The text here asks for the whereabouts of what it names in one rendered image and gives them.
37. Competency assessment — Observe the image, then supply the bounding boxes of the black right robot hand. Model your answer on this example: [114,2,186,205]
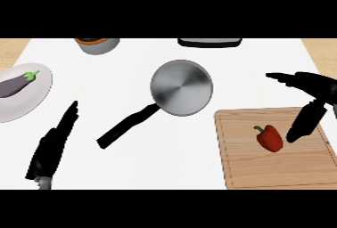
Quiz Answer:
[264,71,337,144]

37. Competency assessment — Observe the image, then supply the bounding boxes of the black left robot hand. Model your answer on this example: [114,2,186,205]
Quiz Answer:
[23,100,80,182]

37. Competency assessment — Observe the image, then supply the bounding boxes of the red bell pepper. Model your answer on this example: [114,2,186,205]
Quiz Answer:
[252,124,284,153]

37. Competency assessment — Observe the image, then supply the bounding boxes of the wooden cutting board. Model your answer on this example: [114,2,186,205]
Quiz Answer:
[213,106,337,190]

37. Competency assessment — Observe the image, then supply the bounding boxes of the white plate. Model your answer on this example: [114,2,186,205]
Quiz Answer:
[0,61,54,124]

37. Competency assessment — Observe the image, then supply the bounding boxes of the purple eggplant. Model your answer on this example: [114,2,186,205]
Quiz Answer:
[0,69,41,99]

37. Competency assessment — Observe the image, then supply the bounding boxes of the grey pot with orange rim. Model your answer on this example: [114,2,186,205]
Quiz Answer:
[72,37,121,56]

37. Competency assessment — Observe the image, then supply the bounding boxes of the silver pan with black handle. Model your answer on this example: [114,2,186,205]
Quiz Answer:
[96,59,214,150]

